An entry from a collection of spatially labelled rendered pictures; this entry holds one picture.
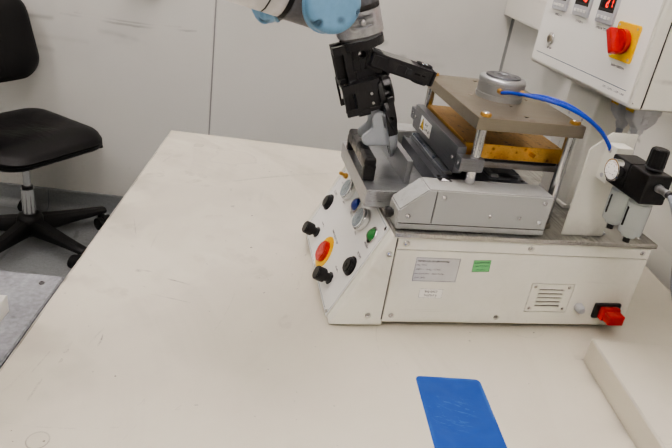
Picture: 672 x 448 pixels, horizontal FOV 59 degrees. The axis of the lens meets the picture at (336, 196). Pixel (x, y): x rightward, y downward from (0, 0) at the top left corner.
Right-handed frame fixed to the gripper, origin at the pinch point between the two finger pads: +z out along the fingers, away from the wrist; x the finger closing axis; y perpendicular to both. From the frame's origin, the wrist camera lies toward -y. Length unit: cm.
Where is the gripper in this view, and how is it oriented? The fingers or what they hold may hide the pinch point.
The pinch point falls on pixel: (393, 147)
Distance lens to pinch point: 103.6
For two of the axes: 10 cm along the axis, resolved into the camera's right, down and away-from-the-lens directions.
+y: -9.7, 2.5, -0.5
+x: 1.6, 4.3, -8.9
